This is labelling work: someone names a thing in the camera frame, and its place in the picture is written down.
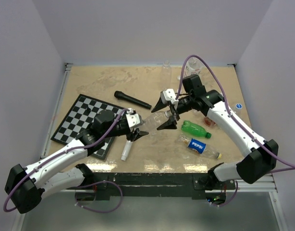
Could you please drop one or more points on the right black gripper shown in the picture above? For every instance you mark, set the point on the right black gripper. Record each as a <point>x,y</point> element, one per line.
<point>171,123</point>

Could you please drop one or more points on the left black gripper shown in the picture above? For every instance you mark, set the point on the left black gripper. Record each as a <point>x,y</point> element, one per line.
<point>137,134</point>

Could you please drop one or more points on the white label tea bottle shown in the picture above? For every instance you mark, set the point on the white label tea bottle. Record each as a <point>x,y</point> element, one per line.
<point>192,67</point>

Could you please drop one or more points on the blue Pocari Sweat cap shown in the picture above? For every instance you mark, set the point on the blue Pocari Sweat cap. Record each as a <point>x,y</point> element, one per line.
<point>238,106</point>

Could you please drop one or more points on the clear Pocari Sweat bottle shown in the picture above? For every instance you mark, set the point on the clear Pocari Sweat bottle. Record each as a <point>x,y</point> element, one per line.
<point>236,111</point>

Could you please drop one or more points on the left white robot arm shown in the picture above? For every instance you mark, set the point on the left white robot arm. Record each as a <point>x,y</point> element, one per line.
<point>27,186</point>

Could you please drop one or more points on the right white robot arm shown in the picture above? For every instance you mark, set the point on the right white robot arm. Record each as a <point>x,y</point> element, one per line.
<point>259,154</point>

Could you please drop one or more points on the green plastic bottle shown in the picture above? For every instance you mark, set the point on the green plastic bottle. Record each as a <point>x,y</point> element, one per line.
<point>195,130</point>

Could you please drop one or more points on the red label tea bottle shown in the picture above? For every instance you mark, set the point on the red label tea bottle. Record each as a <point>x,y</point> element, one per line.
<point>209,122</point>

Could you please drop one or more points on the Pepsi label clear bottle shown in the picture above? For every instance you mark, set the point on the Pepsi label clear bottle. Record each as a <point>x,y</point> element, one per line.
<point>202,149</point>

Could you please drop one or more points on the white microphone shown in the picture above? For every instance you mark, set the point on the white microphone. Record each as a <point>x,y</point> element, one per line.
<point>126,150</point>

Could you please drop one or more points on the black microphone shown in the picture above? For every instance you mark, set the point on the black microphone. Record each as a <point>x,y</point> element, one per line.
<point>122,96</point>

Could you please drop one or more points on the black chess piece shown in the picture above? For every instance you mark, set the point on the black chess piece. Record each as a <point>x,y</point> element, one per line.
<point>87,110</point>

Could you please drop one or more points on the black white chessboard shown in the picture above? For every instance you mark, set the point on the black white chessboard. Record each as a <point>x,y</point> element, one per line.
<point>77,120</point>

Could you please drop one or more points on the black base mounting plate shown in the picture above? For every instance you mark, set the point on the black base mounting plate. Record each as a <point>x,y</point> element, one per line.
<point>191,185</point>

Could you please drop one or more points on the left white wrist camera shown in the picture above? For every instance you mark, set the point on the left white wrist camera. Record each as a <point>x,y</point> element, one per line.
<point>134,120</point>

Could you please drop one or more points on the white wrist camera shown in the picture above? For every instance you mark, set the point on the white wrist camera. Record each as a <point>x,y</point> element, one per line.
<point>168,95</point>
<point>134,120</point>

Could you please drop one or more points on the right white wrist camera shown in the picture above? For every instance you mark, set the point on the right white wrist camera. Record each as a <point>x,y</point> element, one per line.
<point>168,95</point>

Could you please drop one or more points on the aluminium frame rail left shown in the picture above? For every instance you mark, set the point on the aluminium frame rail left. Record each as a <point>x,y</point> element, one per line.
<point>47,142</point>

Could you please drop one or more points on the aluminium frame rail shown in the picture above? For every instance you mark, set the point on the aluminium frame rail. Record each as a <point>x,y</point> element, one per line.
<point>47,142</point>
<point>264,184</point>

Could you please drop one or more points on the aluminium frame rail right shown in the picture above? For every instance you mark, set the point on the aluminium frame rail right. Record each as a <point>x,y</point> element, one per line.
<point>264,184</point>

